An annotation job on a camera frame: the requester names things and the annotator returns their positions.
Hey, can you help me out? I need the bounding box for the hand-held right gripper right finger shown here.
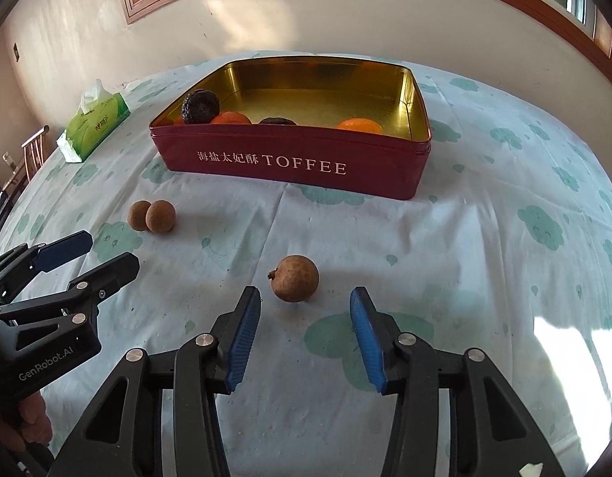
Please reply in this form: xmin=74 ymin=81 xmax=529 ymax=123
xmin=350 ymin=287 xmax=565 ymax=477

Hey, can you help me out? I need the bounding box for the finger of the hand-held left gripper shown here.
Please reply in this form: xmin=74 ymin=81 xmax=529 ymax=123
xmin=0 ymin=231 xmax=93 ymax=304
xmin=0 ymin=252 xmax=140 ymax=325

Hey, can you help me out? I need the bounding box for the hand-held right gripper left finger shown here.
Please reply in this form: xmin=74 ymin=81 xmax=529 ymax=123
xmin=50 ymin=285 xmax=262 ymax=477

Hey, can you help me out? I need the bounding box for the brown longan with stem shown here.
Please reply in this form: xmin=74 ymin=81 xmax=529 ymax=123
xmin=267 ymin=255 xmax=320 ymax=303

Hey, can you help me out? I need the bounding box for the large dark wrinkled fruit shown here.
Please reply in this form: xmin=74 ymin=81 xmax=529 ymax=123
xmin=181 ymin=88 xmax=221 ymax=125

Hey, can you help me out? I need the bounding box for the red and gold tin box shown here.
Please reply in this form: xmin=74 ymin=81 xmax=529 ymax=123
xmin=148 ymin=57 xmax=432 ymax=201

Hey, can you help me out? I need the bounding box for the person's left hand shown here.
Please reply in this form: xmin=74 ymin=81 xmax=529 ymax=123
xmin=0 ymin=392 xmax=52 ymax=458

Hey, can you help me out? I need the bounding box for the wooden chair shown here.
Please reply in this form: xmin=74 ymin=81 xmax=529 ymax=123
xmin=0 ymin=126 xmax=49 ymax=239

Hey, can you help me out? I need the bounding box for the cloud print tablecloth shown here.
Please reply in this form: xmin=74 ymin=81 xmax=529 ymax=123
xmin=0 ymin=50 xmax=612 ymax=477

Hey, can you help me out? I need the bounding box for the green tissue pack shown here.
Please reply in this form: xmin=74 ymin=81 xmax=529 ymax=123
xmin=56 ymin=79 xmax=131 ymax=163

